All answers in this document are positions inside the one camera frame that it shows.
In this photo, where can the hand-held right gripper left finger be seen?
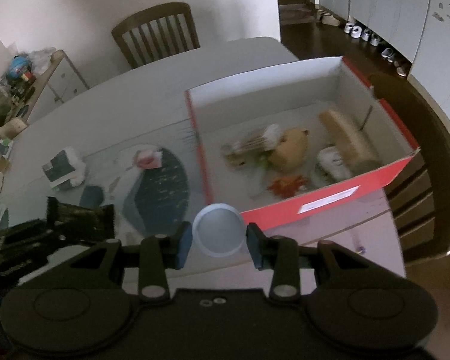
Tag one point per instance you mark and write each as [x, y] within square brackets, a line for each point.
[183, 245]

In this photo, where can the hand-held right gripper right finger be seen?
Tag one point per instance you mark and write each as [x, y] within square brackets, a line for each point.
[255, 247]

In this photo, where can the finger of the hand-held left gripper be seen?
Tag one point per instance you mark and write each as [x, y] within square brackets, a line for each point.
[33, 234]
[56, 253]

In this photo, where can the white plastic cup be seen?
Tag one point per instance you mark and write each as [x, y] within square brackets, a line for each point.
[217, 232]

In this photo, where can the black snack packet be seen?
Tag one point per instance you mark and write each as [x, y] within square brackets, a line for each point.
[80, 219]

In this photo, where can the red and white cardboard box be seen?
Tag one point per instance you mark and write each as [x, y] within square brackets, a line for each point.
[322, 202]

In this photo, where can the tan toy figure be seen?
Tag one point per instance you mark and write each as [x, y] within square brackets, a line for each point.
[290, 148]

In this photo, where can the white plush toy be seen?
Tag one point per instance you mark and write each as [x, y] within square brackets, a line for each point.
[332, 165]

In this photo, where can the dark blue speckled pouch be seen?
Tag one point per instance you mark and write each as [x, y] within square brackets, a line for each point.
[157, 191]

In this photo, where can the clear plastic wrapper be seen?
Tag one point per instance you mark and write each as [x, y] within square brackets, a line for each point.
[257, 183]

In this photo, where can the small dark blue square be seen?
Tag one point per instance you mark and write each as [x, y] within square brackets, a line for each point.
[92, 195]

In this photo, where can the orange toy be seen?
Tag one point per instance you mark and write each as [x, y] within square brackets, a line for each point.
[287, 185]

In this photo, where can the white and dark packet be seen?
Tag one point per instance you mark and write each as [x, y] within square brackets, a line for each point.
[63, 168]

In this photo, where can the pink and white packet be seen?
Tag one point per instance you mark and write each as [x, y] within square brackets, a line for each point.
[148, 159]

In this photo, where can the small purple piece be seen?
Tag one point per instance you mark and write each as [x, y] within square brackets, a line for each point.
[360, 248]

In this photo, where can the brown and white brush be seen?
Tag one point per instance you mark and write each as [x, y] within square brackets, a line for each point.
[253, 140]

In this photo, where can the white sideboard with wooden top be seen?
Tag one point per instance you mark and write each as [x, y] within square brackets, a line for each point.
[60, 82]

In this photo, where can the blue ball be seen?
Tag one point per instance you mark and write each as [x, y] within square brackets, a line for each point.
[18, 67]

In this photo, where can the clear plastic bags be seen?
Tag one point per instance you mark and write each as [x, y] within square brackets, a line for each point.
[41, 58]

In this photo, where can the wooden slat-back chair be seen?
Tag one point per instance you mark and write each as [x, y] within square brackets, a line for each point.
[427, 195]
[153, 33]

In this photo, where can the brown door mat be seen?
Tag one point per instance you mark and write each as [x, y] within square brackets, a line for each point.
[296, 13]

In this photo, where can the row of shoes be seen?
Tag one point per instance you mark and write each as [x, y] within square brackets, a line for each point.
[375, 39]

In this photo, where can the tan shoes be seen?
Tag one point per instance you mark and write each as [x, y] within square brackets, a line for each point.
[328, 17]

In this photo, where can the plain white cabinet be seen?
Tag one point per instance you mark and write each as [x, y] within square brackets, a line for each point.
[386, 7]

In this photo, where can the white cabinet with stickers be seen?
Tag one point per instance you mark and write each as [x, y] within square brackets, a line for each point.
[442, 45]

